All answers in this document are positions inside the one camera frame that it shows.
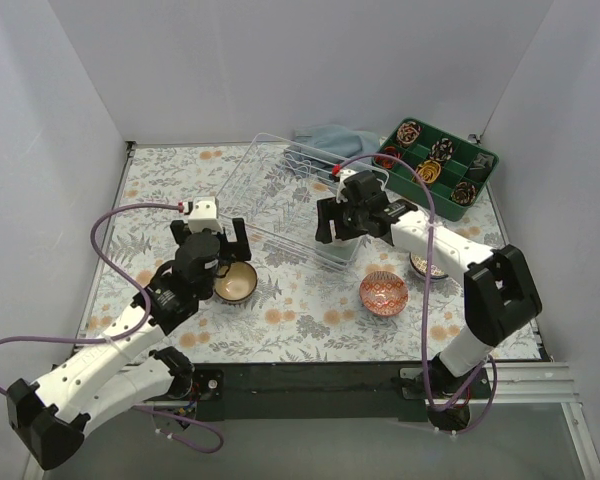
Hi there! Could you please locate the yellow rolled tie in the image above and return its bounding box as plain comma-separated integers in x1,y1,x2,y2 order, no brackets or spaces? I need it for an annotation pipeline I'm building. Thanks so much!
416,160,442,185

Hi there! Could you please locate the black glazed bowl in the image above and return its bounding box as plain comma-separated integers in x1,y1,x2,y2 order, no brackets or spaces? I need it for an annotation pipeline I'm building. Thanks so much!
214,262,258,304

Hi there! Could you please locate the blue white zigzag bowl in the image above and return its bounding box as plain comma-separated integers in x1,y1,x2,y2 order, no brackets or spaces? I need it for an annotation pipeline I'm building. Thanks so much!
359,270,409,317

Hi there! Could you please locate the red black rolled tie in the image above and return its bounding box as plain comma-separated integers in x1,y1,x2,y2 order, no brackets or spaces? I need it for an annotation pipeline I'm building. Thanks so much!
374,146,402,170

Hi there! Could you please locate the brown patterned rolled tie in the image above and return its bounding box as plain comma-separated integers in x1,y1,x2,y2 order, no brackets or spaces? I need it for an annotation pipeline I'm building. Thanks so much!
395,120,422,148

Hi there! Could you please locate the light blue cloth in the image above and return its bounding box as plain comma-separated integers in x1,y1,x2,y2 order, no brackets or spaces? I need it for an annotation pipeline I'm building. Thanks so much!
293,124,380,163

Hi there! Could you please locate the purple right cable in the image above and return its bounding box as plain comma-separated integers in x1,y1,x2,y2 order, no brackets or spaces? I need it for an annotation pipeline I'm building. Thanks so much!
337,152,498,435

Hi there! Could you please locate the purple cable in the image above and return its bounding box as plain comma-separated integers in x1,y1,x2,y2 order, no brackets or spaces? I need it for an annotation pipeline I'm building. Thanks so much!
337,152,498,435
0,202,226,454

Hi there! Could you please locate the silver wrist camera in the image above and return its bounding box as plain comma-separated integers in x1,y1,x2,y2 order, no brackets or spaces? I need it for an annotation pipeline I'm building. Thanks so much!
331,165,357,203
178,196,221,233

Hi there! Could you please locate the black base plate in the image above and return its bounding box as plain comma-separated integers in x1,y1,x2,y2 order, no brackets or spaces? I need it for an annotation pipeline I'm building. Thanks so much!
69,357,461,421

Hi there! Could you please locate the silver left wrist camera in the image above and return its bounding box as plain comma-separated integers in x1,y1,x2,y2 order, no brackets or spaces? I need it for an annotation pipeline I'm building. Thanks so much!
178,196,221,233

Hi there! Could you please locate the black white rolled tie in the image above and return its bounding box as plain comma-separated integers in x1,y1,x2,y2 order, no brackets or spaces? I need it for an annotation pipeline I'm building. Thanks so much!
428,137,455,164

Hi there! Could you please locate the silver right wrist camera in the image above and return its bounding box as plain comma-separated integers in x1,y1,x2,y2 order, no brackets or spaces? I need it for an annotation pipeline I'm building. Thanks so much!
331,165,357,203

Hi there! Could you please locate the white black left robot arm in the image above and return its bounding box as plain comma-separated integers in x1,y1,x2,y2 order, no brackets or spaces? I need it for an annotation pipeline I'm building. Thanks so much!
5,218,251,470

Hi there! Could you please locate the green compartment tray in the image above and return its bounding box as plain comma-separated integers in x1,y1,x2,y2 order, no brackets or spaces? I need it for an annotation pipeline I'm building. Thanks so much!
373,118,499,222

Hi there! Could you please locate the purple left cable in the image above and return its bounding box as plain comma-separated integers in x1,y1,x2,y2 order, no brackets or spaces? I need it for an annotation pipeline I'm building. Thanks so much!
0,202,226,454

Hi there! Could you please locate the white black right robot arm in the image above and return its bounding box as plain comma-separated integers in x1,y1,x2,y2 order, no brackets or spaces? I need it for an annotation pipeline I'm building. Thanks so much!
315,167,542,398

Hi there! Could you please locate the red diamond pattern bowl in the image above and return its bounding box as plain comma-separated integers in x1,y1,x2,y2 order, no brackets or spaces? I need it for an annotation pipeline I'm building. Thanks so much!
408,252,451,282

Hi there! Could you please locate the grey folded cloth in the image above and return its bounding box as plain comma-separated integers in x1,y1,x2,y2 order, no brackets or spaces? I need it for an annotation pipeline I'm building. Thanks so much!
466,152,496,182

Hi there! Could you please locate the dark floral rolled tie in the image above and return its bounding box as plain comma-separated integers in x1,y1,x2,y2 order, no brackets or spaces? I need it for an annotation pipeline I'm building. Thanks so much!
450,181,478,206

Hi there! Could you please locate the white wire dish rack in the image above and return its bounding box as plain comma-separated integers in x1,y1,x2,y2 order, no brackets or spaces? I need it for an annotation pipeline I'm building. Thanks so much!
217,133,361,270

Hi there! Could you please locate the pale green bowl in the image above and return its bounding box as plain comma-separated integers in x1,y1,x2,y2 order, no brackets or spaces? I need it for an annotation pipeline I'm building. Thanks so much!
316,238,360,265

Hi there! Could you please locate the brown floral pattern bowl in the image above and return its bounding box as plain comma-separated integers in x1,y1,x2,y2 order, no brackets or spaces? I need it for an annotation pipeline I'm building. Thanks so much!
409,253,447,278

